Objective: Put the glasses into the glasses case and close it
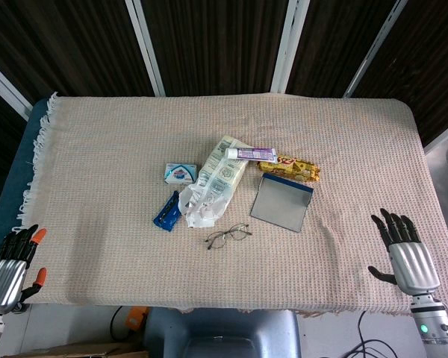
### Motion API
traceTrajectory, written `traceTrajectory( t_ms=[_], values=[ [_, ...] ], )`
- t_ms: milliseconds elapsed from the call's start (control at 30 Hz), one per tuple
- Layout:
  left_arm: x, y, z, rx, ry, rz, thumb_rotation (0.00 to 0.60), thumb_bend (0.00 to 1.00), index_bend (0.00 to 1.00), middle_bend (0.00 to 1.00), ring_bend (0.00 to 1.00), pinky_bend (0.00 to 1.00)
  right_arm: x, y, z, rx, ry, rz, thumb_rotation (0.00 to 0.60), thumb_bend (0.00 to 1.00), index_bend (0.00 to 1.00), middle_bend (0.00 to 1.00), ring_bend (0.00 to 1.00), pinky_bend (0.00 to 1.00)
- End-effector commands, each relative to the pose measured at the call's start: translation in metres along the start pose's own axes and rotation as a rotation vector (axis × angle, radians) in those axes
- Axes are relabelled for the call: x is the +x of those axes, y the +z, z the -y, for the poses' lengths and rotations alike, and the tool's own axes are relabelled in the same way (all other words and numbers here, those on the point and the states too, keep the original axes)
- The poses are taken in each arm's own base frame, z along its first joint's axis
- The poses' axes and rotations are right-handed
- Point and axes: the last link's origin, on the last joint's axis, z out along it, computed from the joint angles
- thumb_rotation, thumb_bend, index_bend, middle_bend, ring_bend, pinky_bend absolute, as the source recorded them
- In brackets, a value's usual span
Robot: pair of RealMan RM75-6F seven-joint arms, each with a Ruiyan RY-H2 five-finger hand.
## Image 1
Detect orange floor object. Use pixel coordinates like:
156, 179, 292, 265
125, 306, 150, 333

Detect dark blue glasses case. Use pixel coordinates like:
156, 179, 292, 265
249, 172, 315, 234

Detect blue snack wrapper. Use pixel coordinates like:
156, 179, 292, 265
152, 190, 183, 233

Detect beige waffle weave cloth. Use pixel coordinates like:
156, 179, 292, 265
13, 91, 448, 316

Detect gold snack packet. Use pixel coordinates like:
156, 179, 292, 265
256, 154, 321, 183

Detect clear plastic bag of soaps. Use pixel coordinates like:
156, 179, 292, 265
178, 134, 254, 229

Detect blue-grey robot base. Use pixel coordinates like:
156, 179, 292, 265
143, 307, 302, 358

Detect white partition frame post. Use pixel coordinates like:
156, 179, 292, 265
0, 55, 33, 121
270, 0, 311, 94
125, 0, 167, 97
342, 0, 410, 98
423, 116, 448, 154

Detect black floor cable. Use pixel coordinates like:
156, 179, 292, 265
109, 305, 127, 342
343, 310, 432, 358

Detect left orange-tipped silver robot hand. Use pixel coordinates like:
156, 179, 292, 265
0, 223, 49, 314

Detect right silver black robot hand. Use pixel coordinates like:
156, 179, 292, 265
367, 207, 441, 298

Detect white blue soap box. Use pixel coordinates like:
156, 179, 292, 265
162, 163, 199, 186

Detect brown cardboard box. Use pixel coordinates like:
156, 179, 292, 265
1, 341, 150, 358

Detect thin metal frame eyeglasses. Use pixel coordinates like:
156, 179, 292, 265
204, 222, 253, 251

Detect purple white toothpaste tube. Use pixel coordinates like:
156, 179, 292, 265
225, 147, 279, 164

